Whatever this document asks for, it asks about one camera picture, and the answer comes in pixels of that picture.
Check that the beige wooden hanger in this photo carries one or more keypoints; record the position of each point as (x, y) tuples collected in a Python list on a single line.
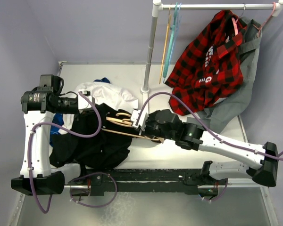
[(120, 123)]

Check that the light blue hanger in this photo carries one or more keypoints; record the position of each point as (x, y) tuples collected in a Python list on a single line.
[(177, 28)]

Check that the yellow hanger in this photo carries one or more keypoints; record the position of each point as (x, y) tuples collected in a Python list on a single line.
[(164, 49)]

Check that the black button shirt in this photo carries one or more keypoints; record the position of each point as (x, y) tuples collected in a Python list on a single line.
[(104, 151)]

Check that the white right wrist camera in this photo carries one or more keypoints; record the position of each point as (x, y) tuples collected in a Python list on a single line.
[(138, 119)]

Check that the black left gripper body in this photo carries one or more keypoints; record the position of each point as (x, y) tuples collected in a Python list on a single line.
[(80, 114)]

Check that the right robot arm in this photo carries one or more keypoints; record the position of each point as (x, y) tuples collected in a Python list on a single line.
[(257, 162)]

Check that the blue garment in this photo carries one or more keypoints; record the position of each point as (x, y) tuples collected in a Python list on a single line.
[(66, 120)]

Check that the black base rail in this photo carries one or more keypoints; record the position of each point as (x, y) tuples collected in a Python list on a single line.
[(187, 181)]

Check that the red black plaid shirt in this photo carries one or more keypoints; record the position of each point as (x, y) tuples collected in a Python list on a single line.
[(209, 68)]

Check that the pink hanger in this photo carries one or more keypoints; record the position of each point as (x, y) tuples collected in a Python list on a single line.
[(232, 32), (260, 29)]

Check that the metal clothes rack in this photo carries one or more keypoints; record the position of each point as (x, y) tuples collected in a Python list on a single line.
[(276, 6)]

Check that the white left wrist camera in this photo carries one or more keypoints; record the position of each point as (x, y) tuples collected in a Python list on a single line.
[(85, 99)]

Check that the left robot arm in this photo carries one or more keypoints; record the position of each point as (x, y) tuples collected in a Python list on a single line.
[(39, 106)]

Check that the white shirt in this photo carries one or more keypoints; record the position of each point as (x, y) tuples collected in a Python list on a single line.
[(116, 97)]

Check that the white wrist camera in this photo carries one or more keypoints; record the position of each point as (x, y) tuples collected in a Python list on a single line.
[(138, 119), (85, 99)]

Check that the teal hanger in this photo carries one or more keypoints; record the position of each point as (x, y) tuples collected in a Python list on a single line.
[(171, 41)]

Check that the grey shirt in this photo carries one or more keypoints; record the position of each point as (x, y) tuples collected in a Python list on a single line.
[(227, 108)]

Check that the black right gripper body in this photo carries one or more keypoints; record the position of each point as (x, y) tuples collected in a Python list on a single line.
[(153, 129)]

